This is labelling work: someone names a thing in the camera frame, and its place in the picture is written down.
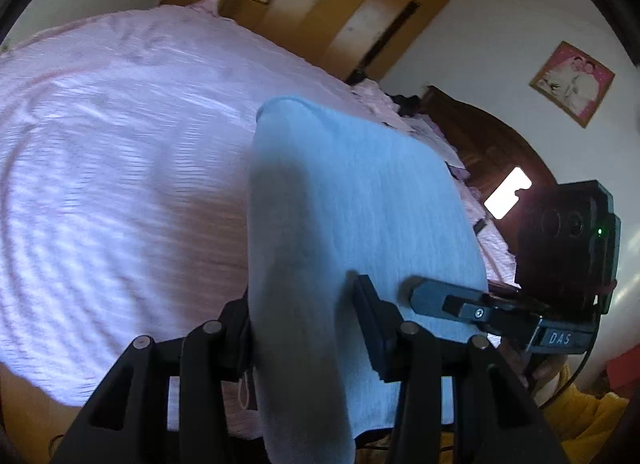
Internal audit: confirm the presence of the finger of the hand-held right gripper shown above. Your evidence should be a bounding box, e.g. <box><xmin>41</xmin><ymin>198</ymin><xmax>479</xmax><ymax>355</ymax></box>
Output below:
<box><xmin>397</xmin><ymin>276</ymin><xmax>545</xmax><ymax>341</ymax></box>

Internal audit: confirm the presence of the light blue towel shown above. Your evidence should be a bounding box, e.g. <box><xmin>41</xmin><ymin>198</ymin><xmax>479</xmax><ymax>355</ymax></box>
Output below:
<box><xmin>247</xmin><ymin>96</ymin><xmax>489</xmax><ymax>464</ymax></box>

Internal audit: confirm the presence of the wooden wardrobe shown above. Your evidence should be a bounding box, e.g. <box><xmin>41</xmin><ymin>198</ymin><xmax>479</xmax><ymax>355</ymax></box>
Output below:
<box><xmin>160</xmin><ymin>0</ymin><xmax>457</xmax><ymax>86</ymax></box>

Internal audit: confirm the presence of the crumpled pink quilt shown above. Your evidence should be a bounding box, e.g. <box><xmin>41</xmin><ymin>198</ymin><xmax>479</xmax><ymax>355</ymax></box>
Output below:
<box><xmin>350</xmin><ymin>78</ymin><xmax>402</xmax><ymax>119</ymax></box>

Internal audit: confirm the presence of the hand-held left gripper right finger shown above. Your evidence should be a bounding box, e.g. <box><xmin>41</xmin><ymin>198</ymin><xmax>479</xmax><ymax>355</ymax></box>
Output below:
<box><xmin>352</xmin><ymin>274</ymin><xmax>562</xmax><ymax>464</ymax></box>

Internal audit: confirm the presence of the yellow garment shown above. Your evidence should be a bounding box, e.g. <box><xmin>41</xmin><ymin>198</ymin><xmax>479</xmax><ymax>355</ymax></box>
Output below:
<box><xmin>542</xmin><ymin>363</ymin><xmax>640</xmax><ymax>464</ymax></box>

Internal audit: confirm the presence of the red object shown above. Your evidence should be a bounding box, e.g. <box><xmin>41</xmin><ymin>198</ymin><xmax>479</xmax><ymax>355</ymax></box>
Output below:
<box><xmin>606</xmin><ymin>351</ymin><xmax>640</xmax><ymax>396</ymax></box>

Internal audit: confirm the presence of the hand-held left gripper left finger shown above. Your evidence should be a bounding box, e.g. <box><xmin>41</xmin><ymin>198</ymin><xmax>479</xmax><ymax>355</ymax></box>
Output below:
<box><xmin>50</xmin><ymin>298</ymin><xmax>257</xmax><ymax>464</ymax></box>

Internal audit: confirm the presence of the person's right hand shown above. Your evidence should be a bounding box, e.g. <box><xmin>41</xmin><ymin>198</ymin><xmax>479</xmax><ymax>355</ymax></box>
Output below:
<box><xmin>500</xmin><ymin>336</ymin><xmax>568</xmax><ymax>397</ymax></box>

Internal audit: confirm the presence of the black clothing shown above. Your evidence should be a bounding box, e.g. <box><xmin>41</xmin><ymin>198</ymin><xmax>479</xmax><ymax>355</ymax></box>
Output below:
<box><xmin>392</xmin><ymin>91</ymin><xmax>422</xmax><ymax>118</ymax></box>

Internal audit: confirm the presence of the pink checked bed sheet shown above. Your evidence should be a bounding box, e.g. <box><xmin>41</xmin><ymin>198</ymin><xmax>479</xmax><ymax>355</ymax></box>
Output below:
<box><xmin>0</xmin><ymin>0</ymin><xmax>519</xmax><ymax>440</ymax></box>

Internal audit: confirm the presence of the framed wall picture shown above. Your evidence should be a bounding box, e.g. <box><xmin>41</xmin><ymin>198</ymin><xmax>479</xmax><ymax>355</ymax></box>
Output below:
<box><xmin>529</xmin><ymin>40</ymin><xmax>616</xmax><ymax>129</ymax></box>

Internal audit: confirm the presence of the purple cloth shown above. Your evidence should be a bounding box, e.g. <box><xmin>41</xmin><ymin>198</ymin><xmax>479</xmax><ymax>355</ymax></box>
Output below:
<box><xmin>414</xmin><ymin>114</ymin><xmax>472</xmax><ymax>181</ymax></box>

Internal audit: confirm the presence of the wooden bed headboard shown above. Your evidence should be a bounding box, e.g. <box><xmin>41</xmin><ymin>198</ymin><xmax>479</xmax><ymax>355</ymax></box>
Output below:
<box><xmin>420</xmin><ymin>85</ymin><xmax>559</xmax><ymax>255</ymax></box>

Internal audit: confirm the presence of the black cable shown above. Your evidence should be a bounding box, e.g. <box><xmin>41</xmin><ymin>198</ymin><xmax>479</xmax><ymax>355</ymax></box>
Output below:
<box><xmin>537</xmin><ymin>314</ymin><xmax>602</xmax><ymax>407</ymax></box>

